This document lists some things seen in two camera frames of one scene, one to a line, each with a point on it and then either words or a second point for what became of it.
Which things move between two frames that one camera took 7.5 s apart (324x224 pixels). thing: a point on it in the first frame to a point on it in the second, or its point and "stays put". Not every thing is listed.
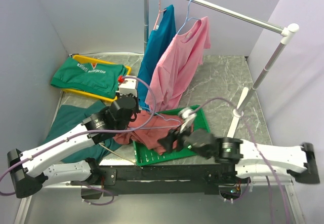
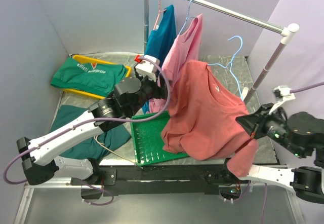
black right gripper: x=166 y=142 to x=251 y=122
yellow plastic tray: x=87 y=60 stays put
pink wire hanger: x=160 y=10 stays put
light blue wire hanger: x=161 y=114 to x=231 y=64
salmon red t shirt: x=160 y=124 to x=202 y=123
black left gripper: x=136 y=107 to x=160 y=91
